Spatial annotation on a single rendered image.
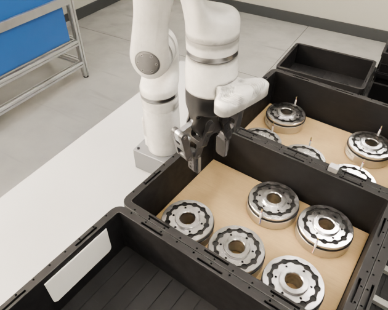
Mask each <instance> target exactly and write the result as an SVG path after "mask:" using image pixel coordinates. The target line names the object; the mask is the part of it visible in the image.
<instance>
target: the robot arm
mask: <svg viewBox="0 0 388 310"><path fill-rule="evenodd" d="M180 1H181V4H182V8H183V12H184V19H185V38H186V59H185V102H186V105H187V109H188V118H187V121H186V124H185V125H183V126H182V127H180V113H179V94H178V84H179V46H178V42H177V39H176V36H175V35H174V33H173V32H172V31H171V30H170V29H169V18H170V14H171V9H172V5H173V2H174V0H133V23H132V35H131V46H130V59H131V63H132V65H133V67H134V69H135V70H136V71H137V73H138V74H140V75H141V80H140V86H139V88H140V96H141V101H142V109H143V116H142V125H143V133H144V138H145V144H146V145H147V146H148V149H149V151H150V152H151V153H152V154H154V155H156V156H161V157H166V156H172V155H173V154H175V153H178V154H179V155H181V156H182V157H183V158H184V159H185V160H186V161H188V166H189V168H190V169H192V170H193V171H194V172H196V173H200V172H201V153H202V151H203V148H204V146H207V144H208V141H209V138H210V136H211V135H213V134H214V133H218V135H217V136H216V152H217V153H218V154H220V155H221V156H222V157H225V156H226V155H227V151H228V147H229V139H231V137H232V133H233V132H235V133H237V132H238V131H239V129H240V125H241V120H242V117H243V113H244V110H245V109H246V108H247V107H249V106H251V105H253V104H255V103H256V102H258V101H259V100H261V99H263V98H264V97H266V96H267V94H268V91H269V82H268V81H266V80H265V79H263V78H261V77H254V78H240V77H238V47H239V39H240V14H239V12H238V11H237V10H236V8H234V7H233V6H231V5H228V4H224V3H221V2H214V1H207V0H180ZM232 119H234V120H235V123H232ZM197 134H198V135H199V136H200V137H202V138H200V137H199V136H197ZM195 144H196V149H195V148H194V145H195Z"/></svg>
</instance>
